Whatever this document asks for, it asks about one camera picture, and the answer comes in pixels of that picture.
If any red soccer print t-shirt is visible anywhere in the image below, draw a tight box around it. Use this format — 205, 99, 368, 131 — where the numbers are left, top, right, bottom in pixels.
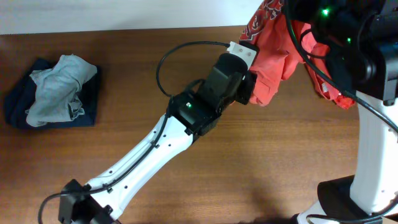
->
239, 0, 329, 106

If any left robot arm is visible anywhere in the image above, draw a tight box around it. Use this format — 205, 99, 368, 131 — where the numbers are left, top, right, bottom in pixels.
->
58, 52, 256, 223

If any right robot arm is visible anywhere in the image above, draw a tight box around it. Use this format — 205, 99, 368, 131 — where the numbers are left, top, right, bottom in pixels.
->
283, 0, 397, 223

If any red garment under pile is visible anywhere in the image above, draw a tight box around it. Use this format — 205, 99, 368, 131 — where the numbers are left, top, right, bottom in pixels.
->
305, 64, 355, 110

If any light grey crumpled shirt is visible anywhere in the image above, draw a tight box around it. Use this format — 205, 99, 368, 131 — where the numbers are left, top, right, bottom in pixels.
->
26, 54, 98, 128

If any navy blue folded garment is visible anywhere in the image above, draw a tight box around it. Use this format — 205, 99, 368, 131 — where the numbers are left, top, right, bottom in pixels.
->
4, 58, 102, 130

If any right black cable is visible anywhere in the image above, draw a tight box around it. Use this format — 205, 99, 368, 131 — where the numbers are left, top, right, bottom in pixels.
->
282, 0, 398, 224

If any black cable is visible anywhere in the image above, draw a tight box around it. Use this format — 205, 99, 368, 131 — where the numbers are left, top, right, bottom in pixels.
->
282, 0, 398, 224
37, 41, 231, 224

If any left black cable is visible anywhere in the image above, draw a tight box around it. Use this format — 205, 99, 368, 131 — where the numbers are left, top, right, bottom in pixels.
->
37, 41, 231, 224

